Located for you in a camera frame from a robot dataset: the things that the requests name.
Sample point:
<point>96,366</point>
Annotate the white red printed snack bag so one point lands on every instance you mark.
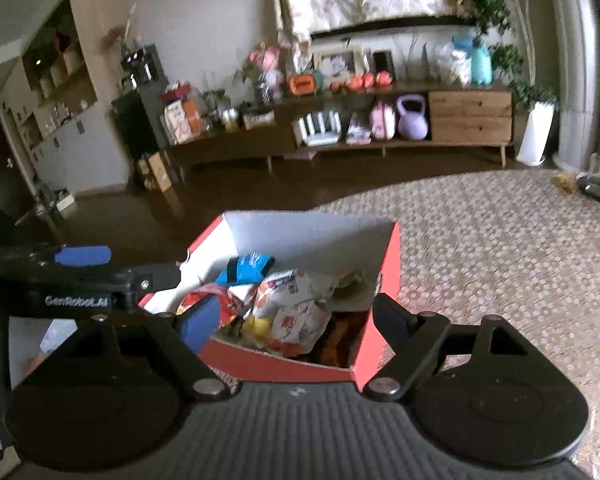
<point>285,292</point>

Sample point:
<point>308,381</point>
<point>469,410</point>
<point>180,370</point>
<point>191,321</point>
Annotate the red cardboard box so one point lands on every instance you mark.
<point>300,365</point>

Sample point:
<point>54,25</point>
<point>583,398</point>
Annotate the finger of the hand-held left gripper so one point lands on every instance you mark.
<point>82,256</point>
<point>150,276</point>

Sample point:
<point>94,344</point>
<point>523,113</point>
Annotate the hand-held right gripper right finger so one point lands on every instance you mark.
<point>387,315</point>

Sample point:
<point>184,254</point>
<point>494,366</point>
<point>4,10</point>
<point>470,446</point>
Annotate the white router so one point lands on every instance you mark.
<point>317,130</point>

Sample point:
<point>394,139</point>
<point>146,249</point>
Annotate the pink flower bouquet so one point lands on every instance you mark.
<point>265,67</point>

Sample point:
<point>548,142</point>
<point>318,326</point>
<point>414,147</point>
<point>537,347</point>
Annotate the wooden wall shelf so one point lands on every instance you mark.
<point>60,60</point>

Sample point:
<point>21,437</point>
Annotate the yellow wrapper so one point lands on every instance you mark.
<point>564,181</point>

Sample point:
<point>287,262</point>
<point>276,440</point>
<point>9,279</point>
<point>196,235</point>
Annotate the black speaker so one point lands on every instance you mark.
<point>383,65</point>

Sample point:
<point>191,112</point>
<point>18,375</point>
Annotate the clear plastic bag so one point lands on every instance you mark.
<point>447,65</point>

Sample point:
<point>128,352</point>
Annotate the white photo frame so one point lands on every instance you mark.
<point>337,65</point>

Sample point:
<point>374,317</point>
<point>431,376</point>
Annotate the blue spouted pouch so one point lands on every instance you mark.
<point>245,266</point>

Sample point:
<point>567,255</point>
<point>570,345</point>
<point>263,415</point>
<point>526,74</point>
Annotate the orange toy box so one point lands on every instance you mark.
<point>301,85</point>

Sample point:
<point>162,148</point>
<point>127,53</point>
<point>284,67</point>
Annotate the glass jar with tray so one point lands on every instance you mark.
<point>587,186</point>

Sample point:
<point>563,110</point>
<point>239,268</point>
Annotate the black cabinet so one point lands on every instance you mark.
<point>137,125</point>

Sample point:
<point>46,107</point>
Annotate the wooden TV cabinet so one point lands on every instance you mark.
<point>470,115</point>

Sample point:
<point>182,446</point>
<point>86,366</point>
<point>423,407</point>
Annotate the orange red chip bag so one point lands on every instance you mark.
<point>227,305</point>

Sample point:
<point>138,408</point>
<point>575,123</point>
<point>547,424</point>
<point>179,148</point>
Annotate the grey standing air conditioner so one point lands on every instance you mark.
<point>575,60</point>

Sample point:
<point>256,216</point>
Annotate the white pink snack packet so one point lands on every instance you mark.
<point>300,327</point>

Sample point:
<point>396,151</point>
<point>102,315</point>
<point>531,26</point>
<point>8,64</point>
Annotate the orange white carton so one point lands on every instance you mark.
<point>182,122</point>

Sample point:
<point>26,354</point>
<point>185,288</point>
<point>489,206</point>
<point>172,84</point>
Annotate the turquoise spray bottle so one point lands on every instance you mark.
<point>477,62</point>

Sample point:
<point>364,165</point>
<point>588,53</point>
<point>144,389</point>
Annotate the small cardboard box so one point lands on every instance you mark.
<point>258,120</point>

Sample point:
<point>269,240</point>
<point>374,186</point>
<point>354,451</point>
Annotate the stack of booklets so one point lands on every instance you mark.
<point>358,132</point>

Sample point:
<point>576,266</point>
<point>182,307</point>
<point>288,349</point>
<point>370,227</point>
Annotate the red ornament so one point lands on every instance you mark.
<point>383,78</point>
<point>355,82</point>
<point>368,80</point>

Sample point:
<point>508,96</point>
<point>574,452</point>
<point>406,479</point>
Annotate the purple kettlebell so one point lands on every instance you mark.
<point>412,122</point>

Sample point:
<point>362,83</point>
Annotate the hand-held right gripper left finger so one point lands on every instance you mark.
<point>200,320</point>

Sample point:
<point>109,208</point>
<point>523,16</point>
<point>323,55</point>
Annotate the potted green plant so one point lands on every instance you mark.
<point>535,130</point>

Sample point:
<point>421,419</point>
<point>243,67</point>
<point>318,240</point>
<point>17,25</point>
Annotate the yellow snack packet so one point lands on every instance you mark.
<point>257,329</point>

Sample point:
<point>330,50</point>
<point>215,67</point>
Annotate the red gift box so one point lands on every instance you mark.
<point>176,95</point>

